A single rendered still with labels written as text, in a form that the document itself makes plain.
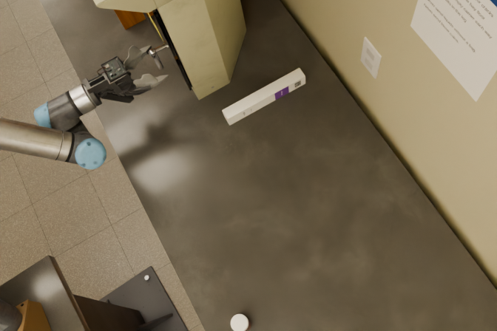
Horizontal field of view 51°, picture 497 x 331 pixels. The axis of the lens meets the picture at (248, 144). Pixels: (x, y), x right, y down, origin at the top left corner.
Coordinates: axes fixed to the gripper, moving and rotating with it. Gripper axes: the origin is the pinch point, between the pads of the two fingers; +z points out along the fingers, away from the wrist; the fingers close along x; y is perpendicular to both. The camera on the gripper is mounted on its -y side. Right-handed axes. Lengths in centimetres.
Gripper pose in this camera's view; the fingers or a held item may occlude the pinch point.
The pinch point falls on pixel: (157, 63)
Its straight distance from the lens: 149.9
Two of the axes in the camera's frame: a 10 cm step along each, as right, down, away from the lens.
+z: 8.6, -4.9, 0.9
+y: -1.1, -3.7, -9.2
